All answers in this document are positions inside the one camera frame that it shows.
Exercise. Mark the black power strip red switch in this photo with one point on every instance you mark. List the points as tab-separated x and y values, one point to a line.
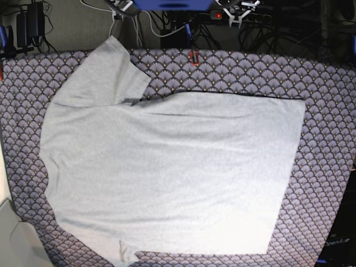
254	16

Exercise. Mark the black power adapter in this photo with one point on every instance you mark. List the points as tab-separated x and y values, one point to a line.
30	25

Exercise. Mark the white plastic bin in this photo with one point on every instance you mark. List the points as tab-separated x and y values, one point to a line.
20	244

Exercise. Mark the blue mount plate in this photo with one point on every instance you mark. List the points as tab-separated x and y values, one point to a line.
173	5

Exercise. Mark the light grey T-shirt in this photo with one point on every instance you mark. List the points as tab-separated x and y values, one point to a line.
194	172

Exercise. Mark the black OpenArm box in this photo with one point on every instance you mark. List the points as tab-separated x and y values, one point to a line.
339	248

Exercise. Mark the red black table clamp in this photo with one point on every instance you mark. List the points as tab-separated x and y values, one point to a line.
194	56

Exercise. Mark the fan-patterned purple tablecloth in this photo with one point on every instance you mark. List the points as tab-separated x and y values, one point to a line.
319	177

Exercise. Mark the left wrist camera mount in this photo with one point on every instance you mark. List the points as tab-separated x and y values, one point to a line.
238	10

